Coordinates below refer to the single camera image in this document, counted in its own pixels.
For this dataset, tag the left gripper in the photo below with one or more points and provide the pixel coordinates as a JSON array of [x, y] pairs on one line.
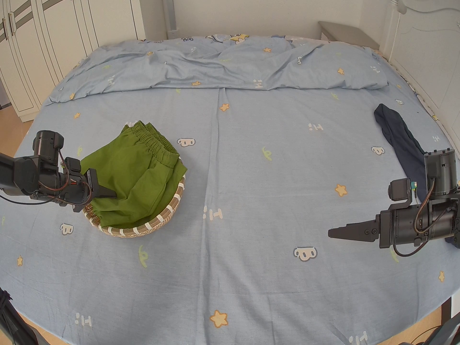
[[77, 192]]

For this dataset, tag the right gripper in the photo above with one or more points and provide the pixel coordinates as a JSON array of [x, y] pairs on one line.
[[399, 226]]

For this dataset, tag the green shorts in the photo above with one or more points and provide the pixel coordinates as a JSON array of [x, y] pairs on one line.
[[133, 171]]

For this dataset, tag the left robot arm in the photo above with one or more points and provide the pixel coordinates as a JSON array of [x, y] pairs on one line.
[[21, 173]]

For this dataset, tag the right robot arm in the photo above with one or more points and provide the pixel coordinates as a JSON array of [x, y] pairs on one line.
[[442, 173]]

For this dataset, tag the round woven basket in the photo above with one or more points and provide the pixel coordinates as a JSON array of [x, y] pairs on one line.
[[118, 231]]

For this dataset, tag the dark blue garment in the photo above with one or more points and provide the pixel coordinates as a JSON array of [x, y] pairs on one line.
[[399, 135]]

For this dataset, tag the bed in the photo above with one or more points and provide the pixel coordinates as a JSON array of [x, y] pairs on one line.
[[251, 192]]

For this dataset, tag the pale blue quilt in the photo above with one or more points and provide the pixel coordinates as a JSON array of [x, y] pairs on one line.
[[215, 67]]

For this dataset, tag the white wardrobe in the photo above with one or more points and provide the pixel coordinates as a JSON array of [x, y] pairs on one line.
[[54, 31]]

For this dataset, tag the grey bedside table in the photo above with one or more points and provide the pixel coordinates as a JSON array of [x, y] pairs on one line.
[[345, 32]]

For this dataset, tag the white printed pillow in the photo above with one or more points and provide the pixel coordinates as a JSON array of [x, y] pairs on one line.
[[235, 38]]

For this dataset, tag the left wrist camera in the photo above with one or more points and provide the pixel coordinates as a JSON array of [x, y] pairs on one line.
[[73, 166]]

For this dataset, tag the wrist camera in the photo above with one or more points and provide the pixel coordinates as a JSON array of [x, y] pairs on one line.
[[73, 166], [399, 189]]

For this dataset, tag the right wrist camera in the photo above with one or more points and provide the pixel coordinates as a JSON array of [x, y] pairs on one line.
[[399, 189]]

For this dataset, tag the grey wall pipe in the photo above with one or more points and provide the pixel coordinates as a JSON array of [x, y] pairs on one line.
[[169, 5]]

